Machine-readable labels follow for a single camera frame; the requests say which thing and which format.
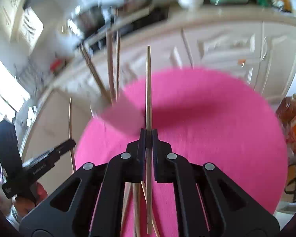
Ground person left hand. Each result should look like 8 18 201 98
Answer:
12 182 48 217

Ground pink cup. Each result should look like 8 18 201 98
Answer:
90 89 145 140

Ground red box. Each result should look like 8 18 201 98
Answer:
50 59 63 72

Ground steel stock pot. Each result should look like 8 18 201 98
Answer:
67 4 105 39

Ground black gas hob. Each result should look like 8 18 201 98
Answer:
74 5 169 50

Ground lower cabinets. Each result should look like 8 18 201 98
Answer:
20 9 296 186

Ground white ceramic bowl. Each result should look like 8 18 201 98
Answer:
177 0 204 10

